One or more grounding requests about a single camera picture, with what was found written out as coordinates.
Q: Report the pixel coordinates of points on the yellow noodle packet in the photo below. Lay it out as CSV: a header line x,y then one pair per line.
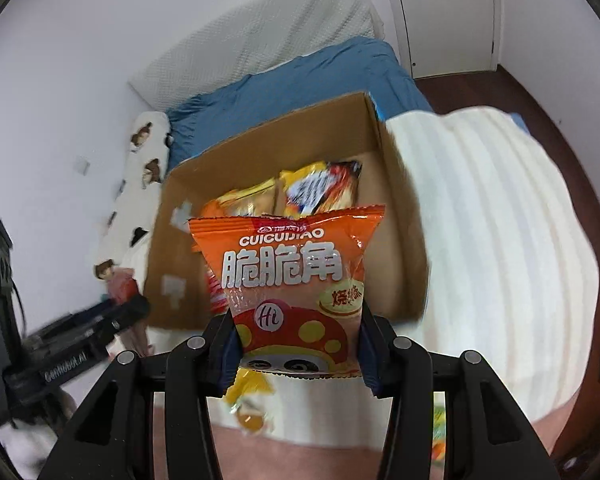
x,y
320,185

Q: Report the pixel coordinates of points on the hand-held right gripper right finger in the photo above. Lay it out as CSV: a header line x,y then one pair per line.
x,y
369,360

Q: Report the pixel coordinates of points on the orange mushroom print snack packet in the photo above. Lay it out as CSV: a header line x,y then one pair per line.
x,y
285,270

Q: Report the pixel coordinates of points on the printed cardboard box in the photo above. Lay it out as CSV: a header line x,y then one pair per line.
x,y
400,210

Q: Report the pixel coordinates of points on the white wall socket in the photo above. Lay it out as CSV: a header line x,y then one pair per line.
x,y
82,165

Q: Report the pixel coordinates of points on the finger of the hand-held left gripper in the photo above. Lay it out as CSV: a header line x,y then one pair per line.
x,y
127,312
75,320

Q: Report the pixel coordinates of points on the green candy ball packet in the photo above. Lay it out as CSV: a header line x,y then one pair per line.
x,y
438,440

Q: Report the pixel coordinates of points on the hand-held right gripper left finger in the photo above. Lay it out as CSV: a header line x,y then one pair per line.
x,y
228,365

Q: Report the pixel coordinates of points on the white bear print pillow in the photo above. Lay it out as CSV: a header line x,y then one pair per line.
x,y
140,185

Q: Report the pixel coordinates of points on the white quilted headboard cushion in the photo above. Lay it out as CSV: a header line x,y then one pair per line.
x,y
260,35

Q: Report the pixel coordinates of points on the white door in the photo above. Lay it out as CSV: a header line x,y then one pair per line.
x,y
445,15

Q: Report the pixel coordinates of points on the blue bedsheet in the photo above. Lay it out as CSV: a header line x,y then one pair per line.
x,y
290,85

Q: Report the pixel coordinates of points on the golden yellow snack packet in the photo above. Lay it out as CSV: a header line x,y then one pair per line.
x,y
247,395

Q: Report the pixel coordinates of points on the pale yellow snack packet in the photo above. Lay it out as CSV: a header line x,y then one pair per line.
x,y
250,200

